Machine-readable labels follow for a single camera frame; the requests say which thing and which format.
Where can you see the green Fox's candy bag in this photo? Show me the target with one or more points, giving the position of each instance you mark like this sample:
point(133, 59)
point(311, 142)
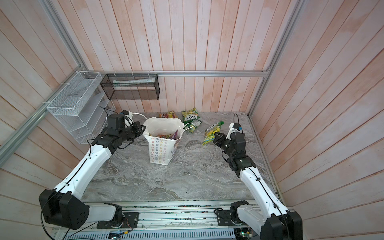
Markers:
point(190, 115)

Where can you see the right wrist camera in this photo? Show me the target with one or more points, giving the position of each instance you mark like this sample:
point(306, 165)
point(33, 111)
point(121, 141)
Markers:
point(234, 128)

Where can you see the purple Fox's berries bag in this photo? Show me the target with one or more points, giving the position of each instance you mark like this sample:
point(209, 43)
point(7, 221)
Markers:
point(174, 136)

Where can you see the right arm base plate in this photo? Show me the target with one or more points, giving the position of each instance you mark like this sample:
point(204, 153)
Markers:
point(225, 218)

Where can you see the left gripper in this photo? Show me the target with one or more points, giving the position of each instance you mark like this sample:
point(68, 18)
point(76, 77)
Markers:
point(137, 125)

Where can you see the green candy bag back side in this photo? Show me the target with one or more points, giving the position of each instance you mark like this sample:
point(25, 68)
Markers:
point(191, 127)

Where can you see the black mesh wall basket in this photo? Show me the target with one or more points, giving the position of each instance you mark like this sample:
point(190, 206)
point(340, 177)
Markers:
point(131, 87)

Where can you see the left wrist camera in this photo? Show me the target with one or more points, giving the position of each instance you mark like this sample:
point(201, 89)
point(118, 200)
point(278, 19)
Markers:
point(128, 116)

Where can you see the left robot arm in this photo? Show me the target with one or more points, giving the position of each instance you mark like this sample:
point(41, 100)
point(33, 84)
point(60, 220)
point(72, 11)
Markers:
point(62, 206)

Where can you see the white paper bag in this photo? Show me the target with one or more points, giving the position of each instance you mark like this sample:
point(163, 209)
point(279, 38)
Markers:
point(161, 151)

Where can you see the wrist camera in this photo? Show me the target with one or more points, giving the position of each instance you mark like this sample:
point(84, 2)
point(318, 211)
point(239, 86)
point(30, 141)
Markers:
point(234, 128)
point(128, 116)

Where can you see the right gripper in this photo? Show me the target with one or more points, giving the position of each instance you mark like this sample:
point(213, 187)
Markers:
point(218, 141)

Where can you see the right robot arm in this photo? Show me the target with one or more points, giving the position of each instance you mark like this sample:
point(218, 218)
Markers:
point(274, 221)

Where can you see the orange Fox's candy bag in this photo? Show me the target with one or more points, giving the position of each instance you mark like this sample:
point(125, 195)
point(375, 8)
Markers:
point(170, 136)

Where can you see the green Spring Tea candy bag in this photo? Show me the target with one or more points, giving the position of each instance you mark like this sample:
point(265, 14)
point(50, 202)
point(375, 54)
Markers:
point(210, 132)

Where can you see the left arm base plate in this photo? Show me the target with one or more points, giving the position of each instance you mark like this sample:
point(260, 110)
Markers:
point(125, 220)

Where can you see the small orange candy bag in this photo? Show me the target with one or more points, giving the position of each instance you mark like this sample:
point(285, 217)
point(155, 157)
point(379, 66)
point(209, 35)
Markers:
point(168, 115)

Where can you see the white wire mesh shelf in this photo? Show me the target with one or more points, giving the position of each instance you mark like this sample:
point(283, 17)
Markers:
point(81, 107)

